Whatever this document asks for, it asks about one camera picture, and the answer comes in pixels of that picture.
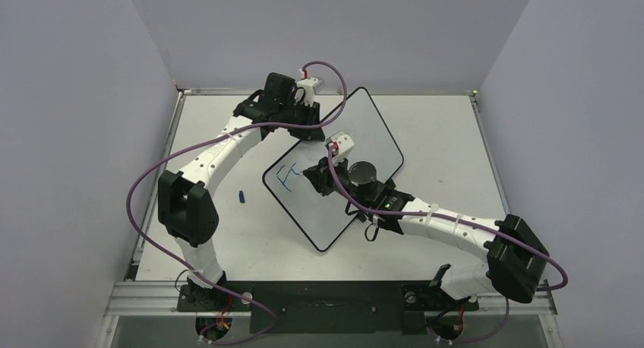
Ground black-framed whiteboard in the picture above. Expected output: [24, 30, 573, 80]
[262, 87, 404, 252]

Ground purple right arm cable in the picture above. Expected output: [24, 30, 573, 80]
[327, 144, 570, 293]

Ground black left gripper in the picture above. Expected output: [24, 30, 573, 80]
[279, 98, 324, 142]

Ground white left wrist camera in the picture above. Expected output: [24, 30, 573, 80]
[295, 78, 324, 107]

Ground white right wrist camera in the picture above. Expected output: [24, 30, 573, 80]
[325, 131, 355, 166]

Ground aluminium front frame rail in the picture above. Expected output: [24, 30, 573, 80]
[104, 281, 558, 317]

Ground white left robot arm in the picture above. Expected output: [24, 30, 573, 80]
[157, 73, 324, 310]

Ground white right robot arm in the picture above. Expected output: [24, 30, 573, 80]
[303, 157, 549, 308]

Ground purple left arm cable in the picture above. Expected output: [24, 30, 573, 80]
[125, 60, 348, 346]

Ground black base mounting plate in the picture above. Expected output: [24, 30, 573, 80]
[176, 280, 479, 336]

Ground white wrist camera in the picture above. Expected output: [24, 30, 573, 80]
[325, 131, 355, 166]
[295, 78, 324, 107]

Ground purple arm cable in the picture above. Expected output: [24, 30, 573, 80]
[125, 60, 348, 346]
[327, 144, 570, 293]

